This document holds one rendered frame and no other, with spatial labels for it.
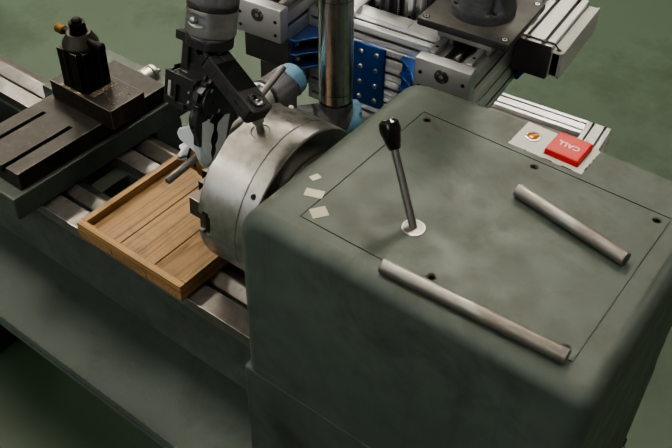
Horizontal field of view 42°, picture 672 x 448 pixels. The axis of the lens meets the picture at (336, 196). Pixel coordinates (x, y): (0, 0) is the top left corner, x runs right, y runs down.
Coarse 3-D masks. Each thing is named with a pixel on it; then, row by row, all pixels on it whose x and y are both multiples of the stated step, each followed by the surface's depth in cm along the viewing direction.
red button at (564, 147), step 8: (560, 136) 146; (568, 136) 146; (552, 144) 144; (560, 144) 144; (568, 144) 144; (576, 144) 144; (584, 144) 144; (544, 152) 144; (552, 152) 143; (560, 152) 142; (568, 152) 142; (576, 152) 142; (584, 152) 142; (560, 160) 142; (568, 160) 142; (576, 160) 141
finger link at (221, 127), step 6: (216, 114) 133; (222, 114) 133; (228, 114) 133; (210, 120) 133; (216, 120) 132; (222, 120) 133; (228, 120) 134; (216, 126) 132; (222, 126) 133; (216, 132) 133; (222, 132) 134; (216, 138) 134; (222, 138) 135; (216, 144) 134; (222, 144) 135; (216, 150) 135; (216, 156) 135; (210, 162) 135
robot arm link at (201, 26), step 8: (192, 16) 123; (200, 16) 122; (208, 16) 121; (216, 16) 122; (224, 16) 122; (232, 16) 123; (192, 24) 123; (200, 24) 122; (208, 24) 122; (216, 24) 122; (224, 24) 123; (232, 24) 124; (192, 32) 123; (200, 32) 123; (208, 32) 123; (216, 32) 123; (224, 32) 123; (232, 32) 125; (200, 40) 124; (208, 40) 124; (216, 40) 123; (224, 40) 124
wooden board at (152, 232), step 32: (128, 192) 188; (160, 192) 191; (192, 192) 191; (96, 224) 183; (128, 224) 183; (160, 224) 183; (192, 224) 183; (128, 256) 174; (160, 256) 176; (192, 256) 176; (192, 288) 171
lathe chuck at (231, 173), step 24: (264, 120) 152; (288, 120) 153; (312, 120) 155; (240, 144) 150; (264, 144) 148; (216, 168) 150; (240, 168) 148; (216, 192) 149; (240, 192) 147; (216, 216) 150; (216, 240) 154
